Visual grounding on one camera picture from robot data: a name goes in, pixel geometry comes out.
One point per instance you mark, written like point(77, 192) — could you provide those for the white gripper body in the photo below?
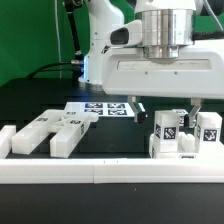
point(198, 72)

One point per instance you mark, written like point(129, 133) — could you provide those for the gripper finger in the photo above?
point(190, 119)
point(139, 112)

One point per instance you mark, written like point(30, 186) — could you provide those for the white chair seat part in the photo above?
point(186, 147)

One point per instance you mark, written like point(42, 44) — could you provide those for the white chair back frame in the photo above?
point(68, 129)

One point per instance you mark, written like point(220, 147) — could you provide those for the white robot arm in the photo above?
point(158, 54)

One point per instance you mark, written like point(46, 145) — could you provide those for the white tag sheet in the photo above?
point(104, 109)

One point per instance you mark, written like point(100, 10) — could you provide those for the white front fence bar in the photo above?
point(102, 171)

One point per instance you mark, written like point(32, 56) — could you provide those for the white left fence block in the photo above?
point(6, 133)

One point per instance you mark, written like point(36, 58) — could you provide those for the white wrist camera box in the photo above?
point(130, 34)

